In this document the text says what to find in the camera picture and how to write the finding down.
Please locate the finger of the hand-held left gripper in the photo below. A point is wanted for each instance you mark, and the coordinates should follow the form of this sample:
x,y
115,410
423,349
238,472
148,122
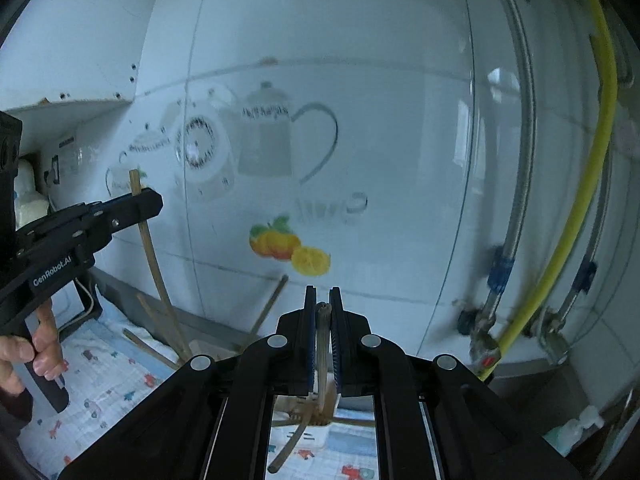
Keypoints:
x,y
120,220
145,197

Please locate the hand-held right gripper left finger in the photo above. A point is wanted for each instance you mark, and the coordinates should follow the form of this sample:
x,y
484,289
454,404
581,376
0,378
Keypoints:
x,y
312,355

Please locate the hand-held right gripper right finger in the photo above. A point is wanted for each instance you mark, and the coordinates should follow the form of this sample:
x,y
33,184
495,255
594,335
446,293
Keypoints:
x,y
336,355

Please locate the single bamboo chopstick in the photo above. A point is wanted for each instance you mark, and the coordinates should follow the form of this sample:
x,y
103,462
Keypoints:
x,y
270,305
324,320
155,317
150,350
150,255

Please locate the person's left hand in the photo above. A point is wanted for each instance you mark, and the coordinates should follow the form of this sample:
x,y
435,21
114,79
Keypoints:
x,y
47,345

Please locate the metal angle valve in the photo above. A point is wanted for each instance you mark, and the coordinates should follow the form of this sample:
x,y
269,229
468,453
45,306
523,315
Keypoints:
x,y
552,335
482,345

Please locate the printed car pattern cloth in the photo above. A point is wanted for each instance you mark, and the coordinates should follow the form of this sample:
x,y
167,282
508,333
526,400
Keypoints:
x,y
100,395

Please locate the soap pump bottle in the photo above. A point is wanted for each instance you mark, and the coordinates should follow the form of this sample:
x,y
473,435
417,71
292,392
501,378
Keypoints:
x,y
570,432

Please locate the wall label sticker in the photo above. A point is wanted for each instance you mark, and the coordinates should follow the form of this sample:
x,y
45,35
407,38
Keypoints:
x,y
70,141

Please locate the wall cabinet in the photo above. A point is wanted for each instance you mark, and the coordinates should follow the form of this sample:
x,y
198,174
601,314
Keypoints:
x,y
75,50

